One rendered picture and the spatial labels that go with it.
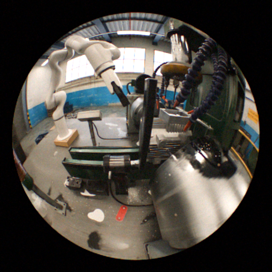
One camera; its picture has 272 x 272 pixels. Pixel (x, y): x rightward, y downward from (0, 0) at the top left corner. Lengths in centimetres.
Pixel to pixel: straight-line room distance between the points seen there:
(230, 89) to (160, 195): 45
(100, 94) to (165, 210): 614
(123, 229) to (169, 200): 31
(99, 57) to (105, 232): 68
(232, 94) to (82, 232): 84
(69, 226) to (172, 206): 47
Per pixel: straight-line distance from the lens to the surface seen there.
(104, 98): 609
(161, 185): 17
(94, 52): 40
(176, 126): 36
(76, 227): 50
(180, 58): 38
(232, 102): 43
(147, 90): 18
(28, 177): 37
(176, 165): 16
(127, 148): 49
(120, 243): 44
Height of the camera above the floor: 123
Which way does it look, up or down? 31 degrees down
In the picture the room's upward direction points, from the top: 4 degrees clockwise
